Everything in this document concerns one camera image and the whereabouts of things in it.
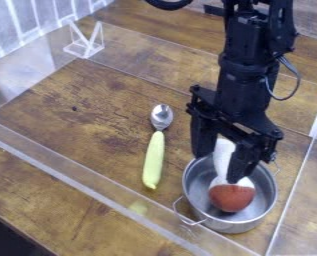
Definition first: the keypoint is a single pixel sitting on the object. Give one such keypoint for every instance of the clear acrylic triangle stand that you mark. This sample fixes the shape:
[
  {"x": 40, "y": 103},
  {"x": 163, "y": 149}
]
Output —
[{"x": 84, "y": 47}]

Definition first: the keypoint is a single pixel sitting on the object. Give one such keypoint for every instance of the clear acrylic barrier wall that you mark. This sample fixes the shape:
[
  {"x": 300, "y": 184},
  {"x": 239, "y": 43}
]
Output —
[{"x": 195, "y": 238}]

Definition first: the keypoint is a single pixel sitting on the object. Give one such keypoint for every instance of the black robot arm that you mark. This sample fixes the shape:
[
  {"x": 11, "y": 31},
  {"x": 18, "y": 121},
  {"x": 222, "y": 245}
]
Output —
[{"x": 259, "y": 36}]

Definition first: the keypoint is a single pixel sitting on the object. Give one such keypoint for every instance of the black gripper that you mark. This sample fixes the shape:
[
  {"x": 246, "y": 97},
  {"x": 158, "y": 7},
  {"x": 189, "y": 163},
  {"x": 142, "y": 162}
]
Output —
[{"x": 233, "y": 111}]

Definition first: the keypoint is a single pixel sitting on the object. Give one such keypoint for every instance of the white and brown toy mushroom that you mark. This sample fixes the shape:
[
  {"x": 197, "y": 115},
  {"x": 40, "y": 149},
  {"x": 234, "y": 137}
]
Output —
[{"x": 229, "y": 197}]

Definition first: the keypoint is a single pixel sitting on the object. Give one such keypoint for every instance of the silver metal pot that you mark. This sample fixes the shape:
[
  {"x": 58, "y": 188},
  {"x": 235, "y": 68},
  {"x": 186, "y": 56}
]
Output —
[{"x": 193, "y": 206}]

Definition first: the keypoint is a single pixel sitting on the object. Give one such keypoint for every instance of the yellow handled metal spoon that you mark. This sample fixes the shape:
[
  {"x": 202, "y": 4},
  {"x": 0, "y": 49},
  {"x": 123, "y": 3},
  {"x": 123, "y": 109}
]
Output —
[{"x": 161, "y": 119}]

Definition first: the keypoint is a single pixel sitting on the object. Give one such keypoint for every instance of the black strip on table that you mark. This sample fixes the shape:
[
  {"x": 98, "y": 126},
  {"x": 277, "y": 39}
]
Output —
[{"x": 211, "y": 10}]

